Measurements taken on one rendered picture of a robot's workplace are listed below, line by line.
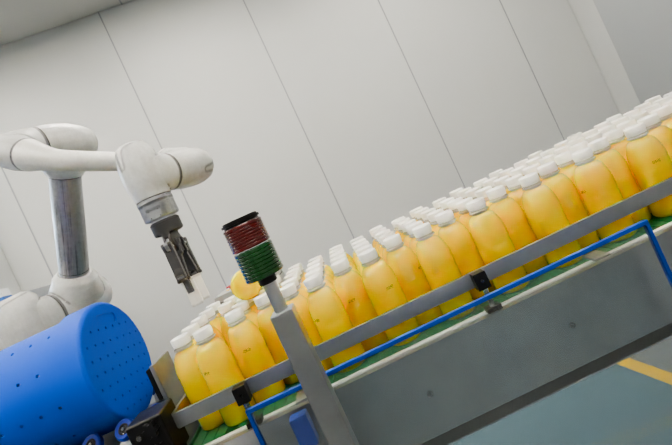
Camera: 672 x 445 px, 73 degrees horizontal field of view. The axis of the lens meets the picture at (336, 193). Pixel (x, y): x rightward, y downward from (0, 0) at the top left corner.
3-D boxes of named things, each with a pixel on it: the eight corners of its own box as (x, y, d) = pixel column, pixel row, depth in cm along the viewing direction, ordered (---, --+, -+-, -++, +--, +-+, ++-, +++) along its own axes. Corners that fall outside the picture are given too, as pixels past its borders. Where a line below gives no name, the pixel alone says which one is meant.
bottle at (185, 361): (229, 408, 99) (193, 332, 99) (239, 415, 93) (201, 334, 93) (199, 429, 96) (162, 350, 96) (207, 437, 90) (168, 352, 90)
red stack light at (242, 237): (237, 252, 74) (227, 231, 74) (272, 236, 74) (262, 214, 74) (229, 258, 68) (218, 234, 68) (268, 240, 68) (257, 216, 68)
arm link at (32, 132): (4, 135, 128) (51, 129, 140) (-32, 129, 135) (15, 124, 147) (12, 180, 132) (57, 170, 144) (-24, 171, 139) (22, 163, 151)
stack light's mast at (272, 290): (266, 313, 74) (225, 225, 74) (300, 297, 74) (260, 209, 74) (260, 324, 68) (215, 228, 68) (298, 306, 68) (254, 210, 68)
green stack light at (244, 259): (250, 280, 74) (237, 253, 74) (285, 263, 74) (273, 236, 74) (243, 288, 68) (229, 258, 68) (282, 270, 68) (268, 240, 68)
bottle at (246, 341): (258, 398, 98) (221, 320, 98) (287, 382, 99) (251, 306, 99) (255, 412, 91) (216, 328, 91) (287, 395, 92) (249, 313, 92)
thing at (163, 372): (180, 400, 111) (159, 354, 111) (189, 396, 111) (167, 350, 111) (166, 420, 101) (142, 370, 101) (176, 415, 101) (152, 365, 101)
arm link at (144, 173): (150, 195, 108) (189, 184, 120) (123, 136, 108) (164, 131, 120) (124, 210, 113) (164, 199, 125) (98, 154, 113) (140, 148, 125)
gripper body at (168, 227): (156, 224, 120) (170, 255, 120) (143, 226, 111) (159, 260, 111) (182, 212, 120) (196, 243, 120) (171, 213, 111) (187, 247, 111)
